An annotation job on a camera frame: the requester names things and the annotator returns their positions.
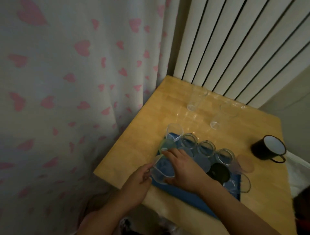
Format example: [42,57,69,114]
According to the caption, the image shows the clear glass jar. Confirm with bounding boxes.
[196,140,216,159]
[180,133,198,152]
[215,148,236,167]

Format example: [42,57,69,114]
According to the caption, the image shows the white cloth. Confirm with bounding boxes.
[283,151,310,198]

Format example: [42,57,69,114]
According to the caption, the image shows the clear glass measuring cup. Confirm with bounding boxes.
[150,155,176,185]

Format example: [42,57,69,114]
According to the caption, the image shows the round black lid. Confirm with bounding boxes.
[208,163,230,183]

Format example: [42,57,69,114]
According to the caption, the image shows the person's right hand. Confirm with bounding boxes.
[161,148,215,194]

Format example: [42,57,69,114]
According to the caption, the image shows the small clear glass cup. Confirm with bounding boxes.
[230,154,255,175]

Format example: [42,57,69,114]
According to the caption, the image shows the black enamel mug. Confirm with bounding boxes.
[250,135,288,163]

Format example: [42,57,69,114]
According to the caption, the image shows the clear spouted glass beaker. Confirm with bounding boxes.
[166,123,184,143]

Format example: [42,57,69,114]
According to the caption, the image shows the dark red object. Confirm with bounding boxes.
[292,186,310,235]

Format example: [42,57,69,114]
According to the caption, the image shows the wooden table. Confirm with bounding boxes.
[93,75,298,235]

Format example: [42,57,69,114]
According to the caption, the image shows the person's left hand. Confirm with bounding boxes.
[119,163,154,208]

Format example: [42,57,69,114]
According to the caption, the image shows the tall clear drinking glass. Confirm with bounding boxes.
[186,86,209,112]
[210,103,239,130]

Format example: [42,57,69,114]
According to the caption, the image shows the green tinted glass cup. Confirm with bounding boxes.
[159,138,178,155]

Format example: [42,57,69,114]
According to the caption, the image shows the white ribbed radiator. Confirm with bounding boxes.
[173,0,310,109]

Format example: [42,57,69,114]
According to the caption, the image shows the white curtain with pink hearts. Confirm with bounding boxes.
[0,0,181,235]

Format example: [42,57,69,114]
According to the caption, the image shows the blue mat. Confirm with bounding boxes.
[151,132,242,219]

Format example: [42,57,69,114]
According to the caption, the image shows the clear glass mug with handle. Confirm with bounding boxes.
[223,173,252,198]

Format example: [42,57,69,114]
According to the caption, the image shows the person's left forearm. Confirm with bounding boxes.
[77,194,140,235]

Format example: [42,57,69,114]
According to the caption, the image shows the person's right forearm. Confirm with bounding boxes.
[197,180,282,235]

